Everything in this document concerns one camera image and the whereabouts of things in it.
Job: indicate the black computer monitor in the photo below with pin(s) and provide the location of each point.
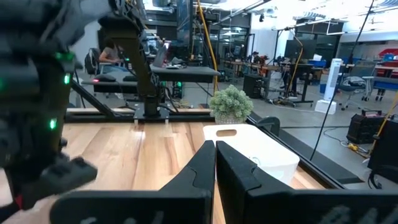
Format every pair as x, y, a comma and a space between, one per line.
300, 49

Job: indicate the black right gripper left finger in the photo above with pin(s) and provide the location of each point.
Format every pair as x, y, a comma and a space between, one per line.
140, 205

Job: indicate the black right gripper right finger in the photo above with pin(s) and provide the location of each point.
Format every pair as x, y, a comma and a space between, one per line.
280, 205

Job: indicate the open laptop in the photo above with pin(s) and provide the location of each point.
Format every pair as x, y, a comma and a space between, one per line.
160, 56

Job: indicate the red storage bins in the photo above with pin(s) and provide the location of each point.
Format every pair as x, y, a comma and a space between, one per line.
388, 54

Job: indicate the black computer tower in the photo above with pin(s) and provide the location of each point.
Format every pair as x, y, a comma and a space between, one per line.
253, 87

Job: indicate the black backpack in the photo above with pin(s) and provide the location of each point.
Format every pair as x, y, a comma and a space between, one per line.
91, 62

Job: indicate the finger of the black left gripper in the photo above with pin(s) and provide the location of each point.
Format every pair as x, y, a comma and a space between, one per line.
68, 175

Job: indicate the white plastic bin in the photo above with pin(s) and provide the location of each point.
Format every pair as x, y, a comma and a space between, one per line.
264, 146

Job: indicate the black equipment case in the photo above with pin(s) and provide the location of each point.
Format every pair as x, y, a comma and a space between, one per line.
365, 127

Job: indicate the green plant in white pot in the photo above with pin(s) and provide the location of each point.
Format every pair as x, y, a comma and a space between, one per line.
231, 102

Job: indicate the black standing desk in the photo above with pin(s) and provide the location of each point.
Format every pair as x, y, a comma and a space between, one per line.
306, 67

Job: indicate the grey office chair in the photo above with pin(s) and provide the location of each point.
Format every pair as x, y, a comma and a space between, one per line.
354, 82

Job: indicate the white tower air purifier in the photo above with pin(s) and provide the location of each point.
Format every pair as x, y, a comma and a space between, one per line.
332, 77

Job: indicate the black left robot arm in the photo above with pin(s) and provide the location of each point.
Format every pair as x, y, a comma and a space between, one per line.
130, 46

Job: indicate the person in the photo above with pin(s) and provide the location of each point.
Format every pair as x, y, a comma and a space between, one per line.
110, 56

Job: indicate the black equipment block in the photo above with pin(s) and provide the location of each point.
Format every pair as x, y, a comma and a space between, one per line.
385, 149

